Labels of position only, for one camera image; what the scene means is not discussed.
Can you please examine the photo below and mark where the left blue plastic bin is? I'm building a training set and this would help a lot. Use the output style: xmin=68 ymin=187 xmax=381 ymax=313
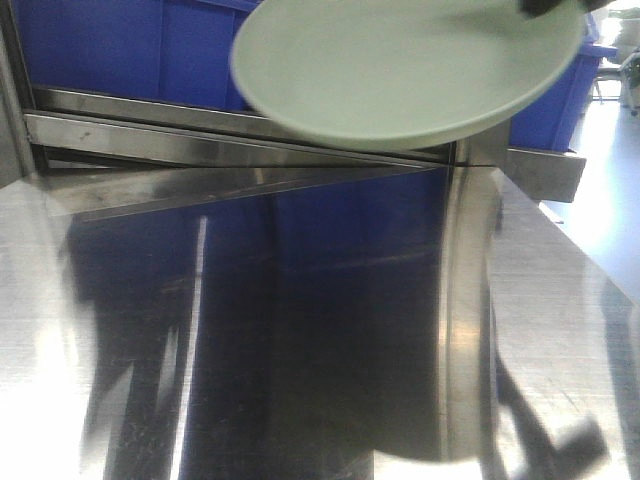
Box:
xmin=11 ymin=0 xmax=258 ymax=110

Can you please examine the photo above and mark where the far right blue bin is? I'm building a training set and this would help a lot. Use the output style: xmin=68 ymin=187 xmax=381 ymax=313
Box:
xmin=509 ymin=13 xmax=617 ymax=153

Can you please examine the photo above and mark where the green round plate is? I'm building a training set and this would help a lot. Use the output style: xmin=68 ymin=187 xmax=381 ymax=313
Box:
xmin=230 ymin=1 xmax=585 ymax=151

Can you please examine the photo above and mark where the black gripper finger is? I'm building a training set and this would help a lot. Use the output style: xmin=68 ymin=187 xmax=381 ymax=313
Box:
xmin=517 ymin=0 xmax=562 ymax=19

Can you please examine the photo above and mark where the stainless steel shelf rack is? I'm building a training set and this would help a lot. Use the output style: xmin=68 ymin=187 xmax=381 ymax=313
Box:
xmin=1 ymin=1 xmax=586 ymax=202

